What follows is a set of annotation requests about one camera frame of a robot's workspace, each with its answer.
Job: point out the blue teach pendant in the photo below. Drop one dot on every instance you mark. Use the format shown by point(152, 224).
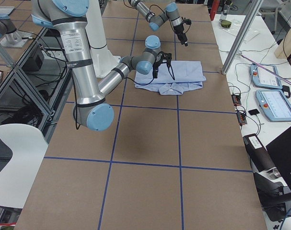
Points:
point(274, 105)
point(263, 79)

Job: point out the small black phone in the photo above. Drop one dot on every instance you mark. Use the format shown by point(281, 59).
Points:
point(253, 112)

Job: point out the aluminium frame rail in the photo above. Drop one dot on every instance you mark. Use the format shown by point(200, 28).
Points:
point(35, 89)

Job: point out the far blue teach pendant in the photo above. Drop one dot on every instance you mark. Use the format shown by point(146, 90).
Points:
point(263, 79)

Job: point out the aluminium frame post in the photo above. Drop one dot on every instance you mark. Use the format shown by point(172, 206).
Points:
point(252, 12)

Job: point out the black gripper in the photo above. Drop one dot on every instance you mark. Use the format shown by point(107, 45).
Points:
point(179, 29)
point(156, 67)

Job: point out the olive green pouch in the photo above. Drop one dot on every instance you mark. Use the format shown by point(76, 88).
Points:
point(225, 24)

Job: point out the near blue teach pendant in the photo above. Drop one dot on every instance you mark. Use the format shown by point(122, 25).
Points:
point(274, 105)

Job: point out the white moulded chair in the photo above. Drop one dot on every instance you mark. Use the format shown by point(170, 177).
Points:
point(28, 147)

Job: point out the blue striped button-up shirt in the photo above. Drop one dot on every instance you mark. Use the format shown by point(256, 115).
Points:
point(188, 77)

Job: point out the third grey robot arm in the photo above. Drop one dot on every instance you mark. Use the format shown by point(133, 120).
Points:
point(9, 35)

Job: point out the black monitor on arm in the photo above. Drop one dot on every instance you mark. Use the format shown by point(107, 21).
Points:
point(279, 150)

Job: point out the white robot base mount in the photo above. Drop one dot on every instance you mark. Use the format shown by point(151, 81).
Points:
point(103, 60)

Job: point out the clear water bottle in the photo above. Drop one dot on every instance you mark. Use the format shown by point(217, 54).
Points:
point(225, 9)

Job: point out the red fire extinguisher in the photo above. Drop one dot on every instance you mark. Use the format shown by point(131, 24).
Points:
point(214, 8)

